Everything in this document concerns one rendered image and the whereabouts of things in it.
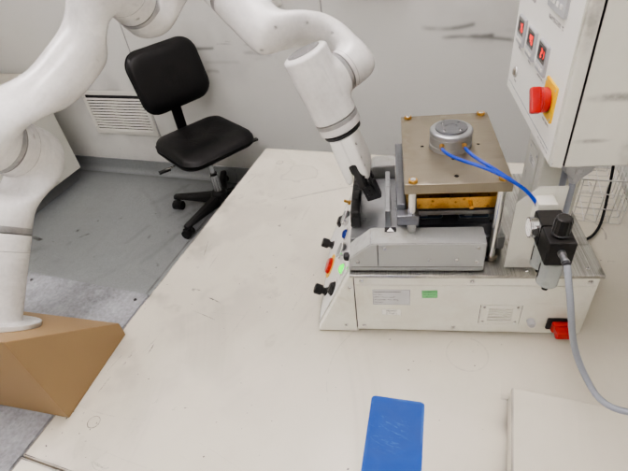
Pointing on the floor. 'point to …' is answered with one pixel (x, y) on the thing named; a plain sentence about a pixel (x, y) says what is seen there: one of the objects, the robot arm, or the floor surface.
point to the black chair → (176, 66)
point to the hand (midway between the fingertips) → (371, 190)
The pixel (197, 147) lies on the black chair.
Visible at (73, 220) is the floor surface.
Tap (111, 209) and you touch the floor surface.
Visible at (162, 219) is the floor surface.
